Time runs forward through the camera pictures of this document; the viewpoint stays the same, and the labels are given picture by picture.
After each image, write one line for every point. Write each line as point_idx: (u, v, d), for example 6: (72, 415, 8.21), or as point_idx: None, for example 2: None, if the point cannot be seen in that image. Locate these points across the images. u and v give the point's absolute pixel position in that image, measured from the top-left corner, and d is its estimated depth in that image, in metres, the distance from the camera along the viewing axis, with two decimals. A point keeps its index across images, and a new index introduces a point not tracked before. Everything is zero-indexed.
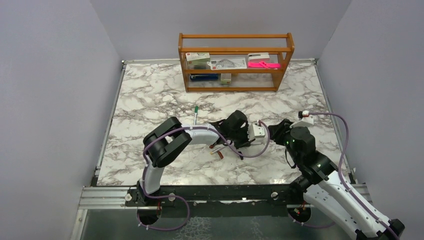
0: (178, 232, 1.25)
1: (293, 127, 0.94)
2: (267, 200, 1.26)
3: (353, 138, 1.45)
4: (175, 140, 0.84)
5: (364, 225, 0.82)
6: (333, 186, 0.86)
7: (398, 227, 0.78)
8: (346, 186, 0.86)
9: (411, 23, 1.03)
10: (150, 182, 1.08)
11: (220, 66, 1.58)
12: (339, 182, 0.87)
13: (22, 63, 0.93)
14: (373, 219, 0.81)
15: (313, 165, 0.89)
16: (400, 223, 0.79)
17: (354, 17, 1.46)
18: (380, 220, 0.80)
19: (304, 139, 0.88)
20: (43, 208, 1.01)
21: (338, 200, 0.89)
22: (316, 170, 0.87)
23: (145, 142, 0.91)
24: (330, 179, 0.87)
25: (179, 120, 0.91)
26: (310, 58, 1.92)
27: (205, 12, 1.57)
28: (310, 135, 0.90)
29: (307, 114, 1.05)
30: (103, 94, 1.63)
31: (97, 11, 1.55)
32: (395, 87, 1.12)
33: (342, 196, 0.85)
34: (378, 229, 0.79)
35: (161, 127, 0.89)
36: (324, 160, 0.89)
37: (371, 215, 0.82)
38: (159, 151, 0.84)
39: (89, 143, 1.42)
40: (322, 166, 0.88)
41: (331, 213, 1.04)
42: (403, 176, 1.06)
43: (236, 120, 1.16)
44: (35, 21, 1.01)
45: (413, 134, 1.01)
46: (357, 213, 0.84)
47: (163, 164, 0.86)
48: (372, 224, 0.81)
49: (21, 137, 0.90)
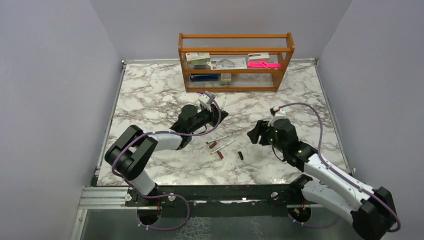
0: (178, 232, 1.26)
1: (276, 120, 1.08)
2: (267, 200, 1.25)
3: (353, 138, 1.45)
4: (141, 147, 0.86)
5: (349, 198, 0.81)
6: (314, 166, 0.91)
7: (383, 195, 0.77)
8: (326, 164, 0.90)
9: (411, 23, 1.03)
10: (140, 186, 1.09)
11: (220, 66, 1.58)
12: (320, 162, 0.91)
13: (22, 64, 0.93)
14: (355, 190, 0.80)
15: (295, 152, 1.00)
16: (385, 190, 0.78)
17: (354, 16, 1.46)
18: (362, 189, 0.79)
19: (285, 128, 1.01)
20: (43, 207, 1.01)
21: (324, 181, 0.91)
22: (297, 156, 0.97)
23: (107, 157, 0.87)
24: (310, 161, 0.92)
25: (138, 127, 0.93)
26: (310, 58, 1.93)
27: (205, 11, 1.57)
28: (291, 126, 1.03)
29: (278, 108, 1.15)
30: (103, 94, 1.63)
31: (97, 12, 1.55)
32: (394, 87, 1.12)
33: (323, 174, 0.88)
34: (362, 198, 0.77)
35: (121, 139, 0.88)
36: (306, 146, 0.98)
37: (353, 186, 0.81)
38: (125, 163, 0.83)
39: (89, 143, 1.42)
40: (303, 152, 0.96)
41: (327, 201, 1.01)
42: (403, 176, 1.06)
43: (186, 121, 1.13)
44: (34, 21, 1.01)
45: (413, 134, 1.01)
46: (340, 187, 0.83)
47: (132, 175, 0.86)
48: (355, 194, 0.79)
49: (21, 138, 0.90)
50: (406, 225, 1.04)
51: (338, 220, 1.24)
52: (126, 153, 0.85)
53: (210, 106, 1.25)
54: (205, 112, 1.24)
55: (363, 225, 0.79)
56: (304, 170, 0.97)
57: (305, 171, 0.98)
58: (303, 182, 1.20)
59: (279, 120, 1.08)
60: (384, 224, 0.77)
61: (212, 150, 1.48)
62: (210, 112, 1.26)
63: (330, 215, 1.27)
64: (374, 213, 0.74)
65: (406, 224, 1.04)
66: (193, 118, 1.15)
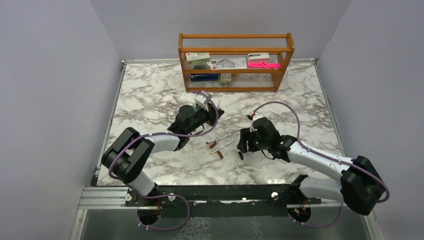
0: (178, 232, 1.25)
1: (254, 121, 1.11)
2: (267, 200, 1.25)
3: (353, 138, 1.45)
4: (138, 149, 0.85)
5: (332, 172, 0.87)
6: (296, 151, 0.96)
7: (363, 163, 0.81)
8: (305, 147, 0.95)
9: (411, 22, 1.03)
10: (140, 187, 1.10)
11: (220, 66, 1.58)
12: (300, 147, 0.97)
13: (22, 64, 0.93)
14: (336, 164, 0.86)
15: (278, 144, 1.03)
16: (365, 159, 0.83)
17: (354, 16, 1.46)
18: (341, 161, 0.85)
19: (263, 124, 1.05)
20: (43, 207, 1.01)
21: (309, 164, 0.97)
22: (279, 147, 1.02)
23: (104, 161, 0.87)
24: (291, 148, 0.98)
25: (135, 130, 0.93)
26: (310, 58, 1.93)
27: (205, 11, 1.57)
28: (267, 121, 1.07)
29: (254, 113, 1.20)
30: (103, 94, 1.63)
31: (97, 12, 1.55)
32: (394, 87, 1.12)
33: (306, 157, 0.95)
34: (342, 169, 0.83)
35: (118, 142, 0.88)
36: (285, 137, 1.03)
37: (333, 161, 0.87)
38: (122, 166, 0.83)
39: (89, 143, 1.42)
40: (284, 143, 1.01)
41: (322, 189, 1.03)
42: (403, 176, 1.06)
43: (183, 122, 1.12)
44: (34, 20, 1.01)
45: (413, 134, 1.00)
46: (323, 165, 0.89)
47: (129, 178, 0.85)
48: (336, 168, 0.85)
49: (21, 138, 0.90)
50: (406, 225, 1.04)
51: (337, 220, 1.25)
52: (123, 156, 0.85)
53: (207, 106, 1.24)
54: (202, 112, 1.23)
55: (353, 199, 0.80)
56: (290, 158, 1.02)
57: (291, 159, 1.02)
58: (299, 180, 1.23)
59: (256, 120, 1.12)
60: (372, 193, 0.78)
61: (212, 150, 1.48)
62: (207, 112, 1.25)
63: (329, 215, 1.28)
64: (355, 180, 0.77)
65: (406, 224, 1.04)
66: (190, 119, 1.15)
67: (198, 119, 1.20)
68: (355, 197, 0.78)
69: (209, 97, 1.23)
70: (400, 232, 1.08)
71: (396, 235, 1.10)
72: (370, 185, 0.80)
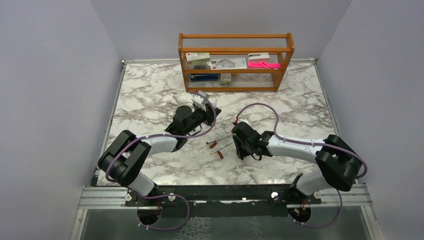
0: (178, 232, 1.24)
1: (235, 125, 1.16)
2: (267, 200, 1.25)
3: (353, 138, 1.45)
4: (134, 151, 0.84)
5: (309, 156, 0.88)
6: (274, 144, 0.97)
7: (335, 140, 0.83)
8: (280, 138, 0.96)
9: (411, 23, 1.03)
10: (139, 188, 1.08)
11: (220, 66, 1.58)
12: (276, 139, 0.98)
13: (22, 65, 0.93)
14: (310, 147, 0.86)
15: (257, 141, 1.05)
16: (336, 137, 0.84)
17: (354, 16, 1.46)
18: (313, 143, 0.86)
19: (238, 126, 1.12)
20: (43, 207, 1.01)
21: (288, 153, 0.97)
22: (259, 144, 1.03)
23: (101, 164, 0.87)
24: (269, 143, 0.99)
25: (131, 132, 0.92)
26: (310, 57, 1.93)
27: (205, 11, 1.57)
28: (242, 122, 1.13)
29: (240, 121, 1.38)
30: (103, 94, 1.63)
31: (97, 12, 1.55)
32: (393, 87, 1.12)
33: (283, 147, 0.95)
34: (316, 150, 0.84)
35: (114, 145, 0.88)
36: (263, 133, 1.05)
37: (307, 144, 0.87)
38: (119, 169, 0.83)
39: (89, 142, 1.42)
40: (263, 138, 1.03)
41: (319, 182, 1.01)
42: (403, 177, 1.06)
43: (180, 123, 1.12)
44: (35, 21, 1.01)
45: (413, 134, 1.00)
46: (299, 150, 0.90)
47: (126, 181, 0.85)
48: (310, 150, 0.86)
49: (21, 138, 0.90)
50: (407, 226, 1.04)
51: (337, 219, 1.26)
52: (119, 159, 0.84)
53: (204, 106, 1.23)
54: (200, 113, 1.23)
55: (331, 177, 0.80)
56: (271, 152, 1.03)
57: (273, 153, 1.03)
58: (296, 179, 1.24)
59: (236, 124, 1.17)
60: (350, 168, 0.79)
61: (212, 150, 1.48)
62: (205, 111, 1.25)
63: (329, 214, 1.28)
64: (329, 157, 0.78)
65: (407, 225, 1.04)
66: (187, 119, 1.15)
67: (196, 120, 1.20)
68: (332, 174, 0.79)
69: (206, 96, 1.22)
70: (400, 232, 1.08)
71: (397, 235, 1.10)
72: (346, 161, 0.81)
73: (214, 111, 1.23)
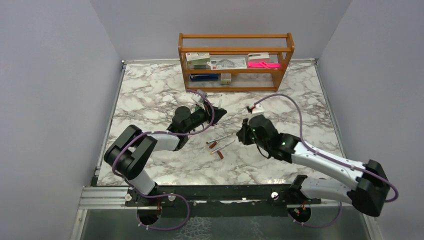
0: (178, 232, 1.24)
1: (251, 118, 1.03)
2: (267, 200, 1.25)
3: (353, 138, 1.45)
4: (142, 145, 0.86)
5: (344, 178, 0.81)
6: (302, 155, 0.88)
7: (375, 167, 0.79)
8: (312, 150, 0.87)
9: (411, 22, 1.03)
10: (141, 186, 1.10)
11: (220, 66, 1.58)
12: (305, 149, 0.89)
13: (22, 64, 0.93)
14: (348, 169, 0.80)
15: (279, 145, 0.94)
16: (375, 163, 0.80)
17: (354, 16, 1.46)
18: (353, 167, 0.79)
19: (261, 125, 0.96)
20: (43, 207, 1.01)
21: (314, 167, 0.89)
22: (283, 149, 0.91)
23: (106, 157, 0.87)
24: (296, 151, 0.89)
25: (138, 127, 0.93)
26: (310, 58, 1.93)
27: (205, 12, 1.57)
28: (266, 120, 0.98)
29: (253, 106, 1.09)
30: (103, 94, 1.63)
31: (97, 12, 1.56)
32: (393, 87, 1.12)
33: (314, 161, 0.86)
34: (356, 176, 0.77)
35: (120, 139, 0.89)
36: (288, 137, 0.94)
37: (345, 166, 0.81)
38: (125, 162, 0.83)
39: (89, 142, 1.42)
40: (287, 143, 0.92)
41: (328, 192, 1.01)
42: (402, 177, 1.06)
43: (180, 124, 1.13)
44: (35, 21, 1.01)
45: (413, 134, 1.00)
46: (333, 170, 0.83)
47: (132, 174, 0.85)
48: (349, 174, 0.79)
49: (21, 138, 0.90)
50: (406, 225, 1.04)
51: (336, 219, 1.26)
52: (125, 153, 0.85)
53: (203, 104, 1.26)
54: (200, 112, 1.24)
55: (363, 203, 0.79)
56: (293, 161, 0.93)
57: (294, 161, 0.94)
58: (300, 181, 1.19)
59: (253, 117, 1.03)
60: (382, 196, 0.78)
61: (212, 150, 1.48)
62: (205, 111, 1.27)
63: (329, 214, 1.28)
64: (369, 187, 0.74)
65: (406, 224, 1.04)
66: (187, 120, 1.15)
67: (196, 120, 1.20)
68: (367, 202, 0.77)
69: (204, 95, 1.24)
70: (399, 232, 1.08)
71: (396, 235, 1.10)
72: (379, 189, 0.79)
73: (213, 111, 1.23)
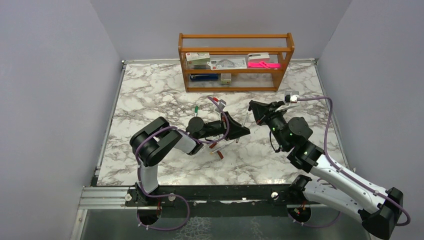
0: (178, 232, 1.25)
1: (291, 120, 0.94)
2: (267, 200, 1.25)
3: (353, 138, 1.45)
4: (167, 137, 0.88)
5: (364, 201, 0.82)
6: (324, 170, 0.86)
7: (396, 195, 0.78)
8: (336, 167, 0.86)
9: (411, 22, 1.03)
10: (146, 182, 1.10)
11: (220, 66, 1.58)
12: (329, 165, 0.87)
13: (22, 64, 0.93)
14: (370, 193, 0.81)
15: (302, 154, 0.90)
16: (397, 191, 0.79)
17: (354, 16, 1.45)
18: (377, 192, 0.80)
19: (303, 135, 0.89)
20: (43, 207, 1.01)
21: (332, 182, 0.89)
22: (305, 159, 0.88)
23: (132, 142, 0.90)
24: (319, 164, 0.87)
25: (166, 120, 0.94)
26: (310, 57, 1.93)
27: (205, 11, 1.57)
28: (308, 129, 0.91)
29: (295, 100, 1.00)
30: (103, 94, 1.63)
31: (97, 12, 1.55)
32: (393, 87, 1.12)
33: (336, 178, 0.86)
34: (378, 203, 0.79)
35: (150, 125, 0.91)
36: (311, 147, 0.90)
37: (367, 190, 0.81)
38: (147, 149, 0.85)
39: (89, 142, 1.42)
40: (309, 153, 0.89)
41: (334, 203, 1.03)
42: (402, 177, 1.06)
43: (193, 134, 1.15)
44: (34, 21, 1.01)
45: (413, 134, 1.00)
46: (353, 191, 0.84)
47: (152, 163, 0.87)
48: (371, 198, 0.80)
49: (21, 137, 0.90)
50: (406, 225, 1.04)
51: (337, 219, 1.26)
52: (150, 140, 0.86)
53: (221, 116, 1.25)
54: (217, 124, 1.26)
55: (377, 227, 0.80)
56: (310, 172, 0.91)
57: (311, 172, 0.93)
58: (302, 182, 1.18)
59: (294, 119, 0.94)
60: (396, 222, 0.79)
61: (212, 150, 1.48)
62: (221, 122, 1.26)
63: (329, 215, 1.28)
64: (389, 215, 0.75)
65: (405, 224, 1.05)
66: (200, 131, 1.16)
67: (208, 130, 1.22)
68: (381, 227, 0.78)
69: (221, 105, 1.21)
70: (398, 231, 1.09)
71: (395, 235, 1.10)
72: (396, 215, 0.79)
73: (228, 127, 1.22)
